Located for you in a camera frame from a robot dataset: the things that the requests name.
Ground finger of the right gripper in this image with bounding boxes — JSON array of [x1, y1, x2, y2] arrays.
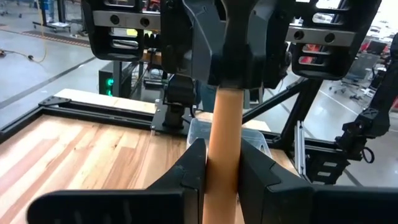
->
[[236, 0, 382, 91], [81, 0, 239, 90]]

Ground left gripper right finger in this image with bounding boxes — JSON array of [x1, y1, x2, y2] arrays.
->
[[238, 139, 398, 224]]

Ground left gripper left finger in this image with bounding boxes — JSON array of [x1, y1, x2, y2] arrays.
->
[[27, 139, 206, 224]]

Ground orange-handled fork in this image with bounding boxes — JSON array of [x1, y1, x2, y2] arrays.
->
[[202, 88, 245, 224]]

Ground clear plastic container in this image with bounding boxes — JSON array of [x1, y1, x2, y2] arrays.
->
[[185, 117, 273, 159]]

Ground black computer tower green lights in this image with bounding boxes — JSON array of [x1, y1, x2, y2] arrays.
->
[[98, 60, 133, 99]]

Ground black office chair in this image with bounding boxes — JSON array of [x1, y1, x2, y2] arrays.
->
[[329, 52, 374, 100]]

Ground silver aluminium bracket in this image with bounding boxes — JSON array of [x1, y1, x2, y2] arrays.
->
[[294, 120, 307, 181]]

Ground thin black frame brace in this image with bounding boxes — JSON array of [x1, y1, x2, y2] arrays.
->
[[242, 77, 307, 124]]

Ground yellow floor cable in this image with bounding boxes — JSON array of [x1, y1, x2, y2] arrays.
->
[[0, 0, 48, 63]]

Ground thick black frame strut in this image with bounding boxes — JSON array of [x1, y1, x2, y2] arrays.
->
[[279, 79, 324, 150]]

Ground black aluminium table frame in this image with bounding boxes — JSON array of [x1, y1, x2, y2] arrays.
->
[[0, 95, 352, 187]]

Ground black jointed mount bracket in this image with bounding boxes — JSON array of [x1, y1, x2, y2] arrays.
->
[[335, 32, 398, 164]]

